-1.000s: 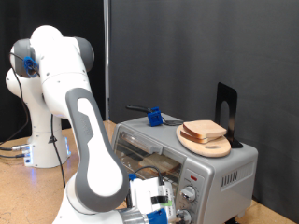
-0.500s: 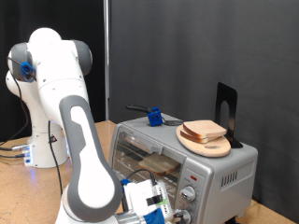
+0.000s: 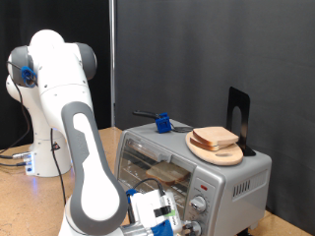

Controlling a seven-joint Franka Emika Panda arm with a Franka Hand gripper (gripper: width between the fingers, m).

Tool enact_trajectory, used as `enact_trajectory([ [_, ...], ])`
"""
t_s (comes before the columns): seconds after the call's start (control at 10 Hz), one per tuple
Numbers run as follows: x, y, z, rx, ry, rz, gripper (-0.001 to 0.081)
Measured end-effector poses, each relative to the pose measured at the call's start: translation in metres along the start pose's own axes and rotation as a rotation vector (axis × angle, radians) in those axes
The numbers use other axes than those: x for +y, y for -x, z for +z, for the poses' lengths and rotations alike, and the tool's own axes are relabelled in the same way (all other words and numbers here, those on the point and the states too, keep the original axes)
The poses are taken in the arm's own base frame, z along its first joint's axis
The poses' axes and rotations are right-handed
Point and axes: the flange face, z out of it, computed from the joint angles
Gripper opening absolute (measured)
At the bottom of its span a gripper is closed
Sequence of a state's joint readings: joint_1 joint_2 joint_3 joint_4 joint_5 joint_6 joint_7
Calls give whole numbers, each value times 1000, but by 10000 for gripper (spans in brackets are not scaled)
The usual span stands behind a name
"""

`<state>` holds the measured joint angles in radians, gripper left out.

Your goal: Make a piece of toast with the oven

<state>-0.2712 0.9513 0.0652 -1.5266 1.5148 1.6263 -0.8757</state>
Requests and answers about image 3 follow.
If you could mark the black fabric backdrop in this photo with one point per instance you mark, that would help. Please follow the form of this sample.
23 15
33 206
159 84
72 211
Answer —
65 16

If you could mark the round wooden board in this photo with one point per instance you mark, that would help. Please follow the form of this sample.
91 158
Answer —
216 158

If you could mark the silver toaster oven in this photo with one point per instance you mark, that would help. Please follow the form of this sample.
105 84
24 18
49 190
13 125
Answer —
229 196

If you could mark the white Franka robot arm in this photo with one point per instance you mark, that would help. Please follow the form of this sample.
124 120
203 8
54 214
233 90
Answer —
65 131

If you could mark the white wrist camera blue mount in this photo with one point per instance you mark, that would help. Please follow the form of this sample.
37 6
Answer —
154 209

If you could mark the black metal bookend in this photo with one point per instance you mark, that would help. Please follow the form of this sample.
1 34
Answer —
244 101

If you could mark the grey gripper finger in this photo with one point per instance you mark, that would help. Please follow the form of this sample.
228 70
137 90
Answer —
188 226

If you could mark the silver oven knob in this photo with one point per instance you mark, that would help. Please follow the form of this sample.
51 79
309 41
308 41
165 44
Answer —
198 204
196 228

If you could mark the grey fabric backdrop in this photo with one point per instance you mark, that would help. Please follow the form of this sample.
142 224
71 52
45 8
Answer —
213 49

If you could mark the metal spatula with blue block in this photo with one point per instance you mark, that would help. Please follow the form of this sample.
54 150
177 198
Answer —
163 124

